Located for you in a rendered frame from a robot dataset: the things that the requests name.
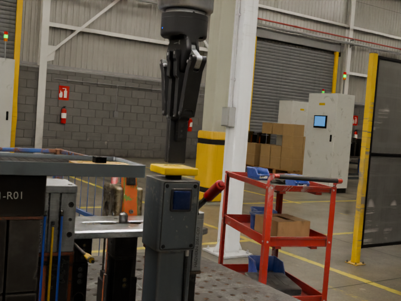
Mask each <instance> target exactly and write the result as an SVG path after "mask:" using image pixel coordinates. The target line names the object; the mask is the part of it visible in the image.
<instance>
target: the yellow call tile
mask: <svg viewBox="0 0 401 301"><path fill-rule="evenodd" d="M150 171H153V172H155V173H159V174H163V175H165V178H166V179H181V176H197V175H198V169H197V168H193V167H188V166H185V165H171V164H151V165H150Z"/></svg>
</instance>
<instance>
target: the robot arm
mask: <svg viewBox="0 0 401 301"><path fill-rule="evenodd" d="M158 9H159V10H160V11H161V12H163V13H162V16H161V37H163V38H165V39H168V40H169V44H168V49H167V54H166V60H162V59H161V60H160V62H159V64H160V68H161V79H162V114H163V116H166V118H167V128H166V145H165V162H168V163H182V164H184V163H185V156H186V140H187V124H188V121H189V119H190V118H194V116H195V112H196V105H197V102H198V95H199V89H200V85H201V79H202V72H203V69H204V67H205V64H206V56H200V54H199V42H202V41H204V40H206V38H207V32H208V17H207V16H209V15H211V14H212V13H213V10H214V0H158Z"/></svg>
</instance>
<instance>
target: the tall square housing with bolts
mask: <svg viewBox="0 0 401 301"><path fill-rule="evenodd" d="M77 192H78V186H77V185H75V184H73V183H72V182H70V181H68V180H66V179H47V185H46V196H45V214H44V216H43V219H42V220H41V227H40V238H39V257H38V271H37V274H36V276H37V288H36V291H35V293H36V301H67V288H68V277H69V259H70V255H74V251H73V246H74V237H75V218H76V200H77Z"/></svg>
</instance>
